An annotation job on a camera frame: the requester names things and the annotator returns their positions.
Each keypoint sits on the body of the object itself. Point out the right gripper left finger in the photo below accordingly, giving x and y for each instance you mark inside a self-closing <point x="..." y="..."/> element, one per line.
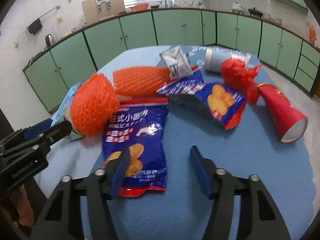
<point x="61" y="215"/>

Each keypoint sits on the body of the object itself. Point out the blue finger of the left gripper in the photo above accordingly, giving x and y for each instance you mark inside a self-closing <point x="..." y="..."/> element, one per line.
<point x="37" y="129"/>

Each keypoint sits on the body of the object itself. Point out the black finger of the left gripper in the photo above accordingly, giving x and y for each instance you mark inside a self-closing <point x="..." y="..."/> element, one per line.
<point x="55" y="133"/>

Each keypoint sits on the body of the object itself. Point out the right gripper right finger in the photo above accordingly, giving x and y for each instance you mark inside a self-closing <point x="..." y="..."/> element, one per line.
<point x="259" y="218"/>

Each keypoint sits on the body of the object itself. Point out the light blue wrapper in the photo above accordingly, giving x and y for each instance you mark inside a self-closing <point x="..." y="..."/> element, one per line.
<point x="63" y="113"/>

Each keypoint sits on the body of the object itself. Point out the orange foam net ball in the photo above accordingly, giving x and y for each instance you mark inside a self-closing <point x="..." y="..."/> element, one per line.
<point x="94" y="103"/>

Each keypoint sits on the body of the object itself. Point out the orange foam net sleeve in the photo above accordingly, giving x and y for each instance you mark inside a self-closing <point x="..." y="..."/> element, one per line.
<point x="140" y="81"/>

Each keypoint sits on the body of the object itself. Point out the red paper cup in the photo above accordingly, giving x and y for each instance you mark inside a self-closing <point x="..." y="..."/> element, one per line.
<point x="289" y="122"/>

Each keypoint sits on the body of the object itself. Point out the torn blue biscuit bag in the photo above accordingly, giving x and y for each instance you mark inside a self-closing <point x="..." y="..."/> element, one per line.
<point x="213" y="101"/>

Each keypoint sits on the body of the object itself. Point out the crushed milk carton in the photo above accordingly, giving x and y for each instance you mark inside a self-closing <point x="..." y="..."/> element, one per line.
<point x="177" y="63"/>

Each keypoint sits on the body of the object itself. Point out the red plastic bag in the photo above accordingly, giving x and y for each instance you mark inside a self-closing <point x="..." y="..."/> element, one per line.
<point x="237" y="77"/>

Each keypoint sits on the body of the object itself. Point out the blue paper cup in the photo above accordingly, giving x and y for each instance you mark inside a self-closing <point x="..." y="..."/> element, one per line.
<point x="216" y="56"/>

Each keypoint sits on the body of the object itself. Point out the person's left hand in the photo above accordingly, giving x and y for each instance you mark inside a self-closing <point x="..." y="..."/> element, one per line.
<point x="22" y="205"/>

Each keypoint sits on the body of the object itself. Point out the green lower cabinets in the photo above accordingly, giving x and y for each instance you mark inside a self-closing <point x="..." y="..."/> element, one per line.
<point x="76" y="57"/>

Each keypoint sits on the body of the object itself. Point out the blue table mat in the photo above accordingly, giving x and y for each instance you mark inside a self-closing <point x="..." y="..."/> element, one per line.
<point x="183" y="211"/>

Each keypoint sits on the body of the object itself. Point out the electric kettle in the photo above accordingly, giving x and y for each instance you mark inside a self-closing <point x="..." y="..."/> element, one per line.
<point x="50" y="40"/>

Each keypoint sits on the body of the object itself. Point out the cardboard box with scale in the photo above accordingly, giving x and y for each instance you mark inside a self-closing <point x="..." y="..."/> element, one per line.
<point x="98" y="10"/>

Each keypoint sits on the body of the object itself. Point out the red basin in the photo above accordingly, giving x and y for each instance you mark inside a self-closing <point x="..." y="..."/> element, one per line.
<point x="140" y="7"/>

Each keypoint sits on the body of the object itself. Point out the orange thermos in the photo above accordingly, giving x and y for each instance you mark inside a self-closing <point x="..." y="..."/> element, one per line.
<point x="312" y="35"/>

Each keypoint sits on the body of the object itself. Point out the black wok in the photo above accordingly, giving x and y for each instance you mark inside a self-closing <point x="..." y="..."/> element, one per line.
<point x="254" y="12"/>

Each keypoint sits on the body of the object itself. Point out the white pot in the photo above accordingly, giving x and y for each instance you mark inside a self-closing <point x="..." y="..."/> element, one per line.
<point x="236" y="7"/>

